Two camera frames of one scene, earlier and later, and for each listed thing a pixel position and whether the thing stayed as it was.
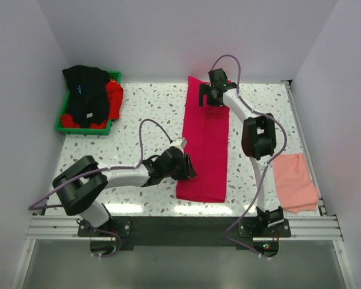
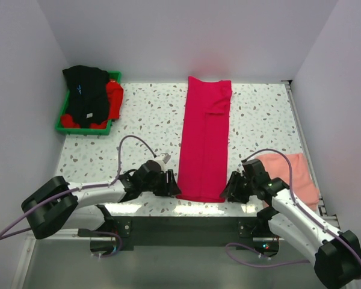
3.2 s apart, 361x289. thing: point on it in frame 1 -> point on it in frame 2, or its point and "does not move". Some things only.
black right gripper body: [207, 89] -> [240, 188]
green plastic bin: [115, 76] does not move
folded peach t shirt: [296, 189] does not move
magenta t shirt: [205, 138] does not move
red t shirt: [115, 93] does not move
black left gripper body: [181, 171] -> [159, 186]
